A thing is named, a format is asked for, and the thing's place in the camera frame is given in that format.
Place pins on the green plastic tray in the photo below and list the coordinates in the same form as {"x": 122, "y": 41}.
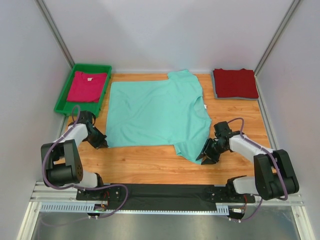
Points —
{"x": 64, "y": 107}

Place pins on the pink folded t shirt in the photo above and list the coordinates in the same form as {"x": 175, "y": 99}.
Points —
{"x": 86, "y": 87}

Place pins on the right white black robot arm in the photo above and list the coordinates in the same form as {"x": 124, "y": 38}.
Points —
{"x": 274, "y": 176}

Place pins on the slotted grey cable duct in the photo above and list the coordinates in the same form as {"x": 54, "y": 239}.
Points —
{"x": 62, "y": 207}

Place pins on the teal t shirt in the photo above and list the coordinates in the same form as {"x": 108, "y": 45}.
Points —
{"x": 167, "y": 112}

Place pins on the aluminium frame rail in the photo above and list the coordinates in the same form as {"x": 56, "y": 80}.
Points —
{"x": 266, "y": 190}

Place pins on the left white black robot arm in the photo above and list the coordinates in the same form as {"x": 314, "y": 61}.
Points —
{"x": 61, "y": 163}

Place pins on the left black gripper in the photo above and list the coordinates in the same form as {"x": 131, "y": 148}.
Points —
{"x": 101, "y": 138}

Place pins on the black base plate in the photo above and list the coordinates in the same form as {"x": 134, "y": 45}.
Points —
{"x": 165, "y": 197}

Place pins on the dark red folded t shirt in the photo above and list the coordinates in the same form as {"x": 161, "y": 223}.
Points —
{"x": 235, "y": 83}

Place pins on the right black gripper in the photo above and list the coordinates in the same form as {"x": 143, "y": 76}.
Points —
{"x": 206, "y": 151}

